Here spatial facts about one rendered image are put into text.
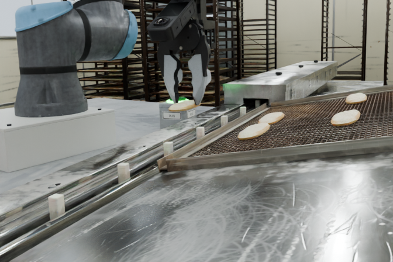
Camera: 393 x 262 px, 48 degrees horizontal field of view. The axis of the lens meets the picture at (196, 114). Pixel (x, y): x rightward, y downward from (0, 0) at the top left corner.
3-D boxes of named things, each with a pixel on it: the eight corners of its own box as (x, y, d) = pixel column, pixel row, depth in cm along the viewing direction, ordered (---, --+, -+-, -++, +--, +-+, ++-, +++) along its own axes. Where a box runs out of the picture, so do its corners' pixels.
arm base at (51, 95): (-1, 114, 94) (-5, 68, 92) (56, 105, 106) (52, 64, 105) (47, 119, 86) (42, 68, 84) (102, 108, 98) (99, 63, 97)
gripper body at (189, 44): (217, 52, 84) (216, -14, 82) (199, 54, 76) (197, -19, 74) (181, 53, 87) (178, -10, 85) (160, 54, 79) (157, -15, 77)
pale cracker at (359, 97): (346, 99, 88) (345, 93, 88) (366, 96, 87) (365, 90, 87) (345, 105, 79) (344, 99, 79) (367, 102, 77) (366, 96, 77)
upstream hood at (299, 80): (303, 75, 239) (303, 59, 238) (337, 75, 232) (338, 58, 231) (223, 109, 126) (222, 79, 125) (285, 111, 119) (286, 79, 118)
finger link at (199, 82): (221, 99, 83) (212, 51, 82) (209, 103, 78) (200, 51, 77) (206, 102, 85) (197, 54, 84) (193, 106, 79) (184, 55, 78)
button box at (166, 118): (173, 141, 115) (171, 98, 113) (201, 142, 112) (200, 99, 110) (158, 148, 108) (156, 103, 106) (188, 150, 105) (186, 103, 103)
